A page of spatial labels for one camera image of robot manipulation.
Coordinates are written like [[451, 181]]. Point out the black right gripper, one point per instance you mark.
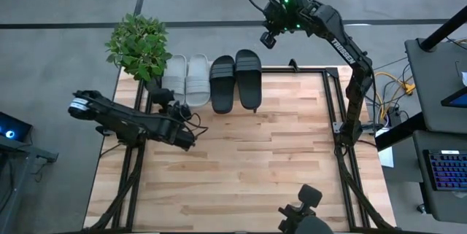
[[273, 19]]

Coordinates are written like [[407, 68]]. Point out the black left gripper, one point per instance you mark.
[[166, 101]]

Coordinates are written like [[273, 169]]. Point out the grey slide sandal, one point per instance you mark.
[[198, 79], [175, 77]]

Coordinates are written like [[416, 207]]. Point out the black slide sandal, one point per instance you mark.
[[249, 81], [222, 88]]

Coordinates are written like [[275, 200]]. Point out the green plant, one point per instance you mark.
[[138, 44]]

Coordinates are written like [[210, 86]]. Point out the wooden shelf black metal legs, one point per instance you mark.
[[254, 110]]

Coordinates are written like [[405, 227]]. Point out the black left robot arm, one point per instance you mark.
[[124, 121]]

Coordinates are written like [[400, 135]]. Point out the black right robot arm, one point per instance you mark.
[[346, 59]]

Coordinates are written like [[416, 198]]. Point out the black metal stand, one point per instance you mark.
[[22, 150]]

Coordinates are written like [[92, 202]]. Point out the black computer blue light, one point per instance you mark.
[[14, 128]]

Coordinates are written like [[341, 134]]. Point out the black pole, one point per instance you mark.
[[441, 30]]

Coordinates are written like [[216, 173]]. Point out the black slanted beam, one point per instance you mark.
[[397, 135]]

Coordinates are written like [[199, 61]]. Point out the grey desk top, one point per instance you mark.
[[438, 205], [434, 81]]

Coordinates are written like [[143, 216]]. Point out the white paper sheet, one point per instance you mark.
[[386, 157]]

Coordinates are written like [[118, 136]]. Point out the black monitor blue screen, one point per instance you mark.
[[459, 100]]

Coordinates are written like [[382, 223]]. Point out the black backlit keyboard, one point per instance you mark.
[[448, 172]]

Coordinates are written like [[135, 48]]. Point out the black aluminium rig frame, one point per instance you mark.
[[344, 170]]

